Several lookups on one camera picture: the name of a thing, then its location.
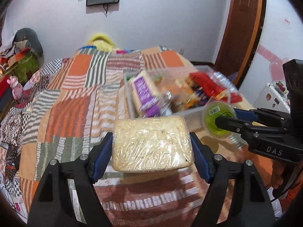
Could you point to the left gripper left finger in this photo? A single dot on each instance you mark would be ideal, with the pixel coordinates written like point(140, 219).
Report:
point(65, 195)

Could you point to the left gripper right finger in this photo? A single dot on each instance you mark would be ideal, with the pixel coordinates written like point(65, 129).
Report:
point(250, 203)

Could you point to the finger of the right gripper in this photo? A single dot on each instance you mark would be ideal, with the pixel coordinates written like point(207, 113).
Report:
point(251, 114)
point(240, 126)

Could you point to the green jelly cup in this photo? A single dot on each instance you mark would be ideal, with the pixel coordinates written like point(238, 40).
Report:
point(215, 115)

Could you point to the red snack packet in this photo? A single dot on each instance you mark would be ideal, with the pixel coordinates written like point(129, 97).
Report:
point(210, 85)

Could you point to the purple wafer biscuit pack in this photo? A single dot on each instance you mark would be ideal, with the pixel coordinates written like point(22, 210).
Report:
point(145, 95)

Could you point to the beige cake block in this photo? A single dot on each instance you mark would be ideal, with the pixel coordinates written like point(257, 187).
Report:
point(147, 145)

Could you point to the white sticker-covered appliance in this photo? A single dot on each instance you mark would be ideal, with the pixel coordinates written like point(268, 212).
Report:
point(271, 97)

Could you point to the clear plastic storage bin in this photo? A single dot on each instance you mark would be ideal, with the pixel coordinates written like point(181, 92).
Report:
point(176, 93)

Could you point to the brown wooden door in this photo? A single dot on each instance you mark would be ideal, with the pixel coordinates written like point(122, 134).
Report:
point(241, 37)

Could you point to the patchwork bedspread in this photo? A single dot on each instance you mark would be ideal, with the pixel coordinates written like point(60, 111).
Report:
point(68, 107)

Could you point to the pink plush toy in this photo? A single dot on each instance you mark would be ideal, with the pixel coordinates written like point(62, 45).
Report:
point(17, 88)

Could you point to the clutter pile with boxes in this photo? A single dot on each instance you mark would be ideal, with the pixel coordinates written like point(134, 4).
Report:
point(22, 57)

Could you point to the yellow pillow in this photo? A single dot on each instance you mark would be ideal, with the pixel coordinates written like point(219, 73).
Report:
point(102, 42)

